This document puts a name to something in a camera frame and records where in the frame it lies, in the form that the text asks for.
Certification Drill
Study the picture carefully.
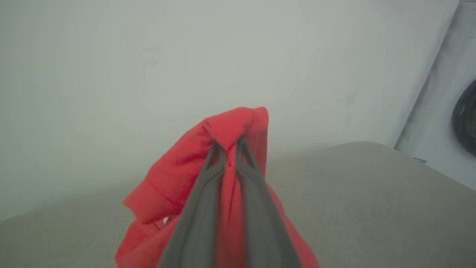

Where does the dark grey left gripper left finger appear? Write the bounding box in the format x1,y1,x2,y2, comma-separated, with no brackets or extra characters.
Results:
158,141,228,268

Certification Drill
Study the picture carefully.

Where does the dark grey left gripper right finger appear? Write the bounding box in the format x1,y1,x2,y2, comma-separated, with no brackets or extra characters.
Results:
236,135,302,268

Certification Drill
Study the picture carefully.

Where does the red garment with white trim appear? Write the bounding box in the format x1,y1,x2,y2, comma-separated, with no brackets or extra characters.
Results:
115,106,321,268

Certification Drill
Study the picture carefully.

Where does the white washing machine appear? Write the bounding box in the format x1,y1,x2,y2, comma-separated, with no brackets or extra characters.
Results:
394,0,476,192

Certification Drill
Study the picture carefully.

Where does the dark round washing machine door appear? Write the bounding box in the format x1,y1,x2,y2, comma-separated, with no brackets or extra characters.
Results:
452,79,476,157

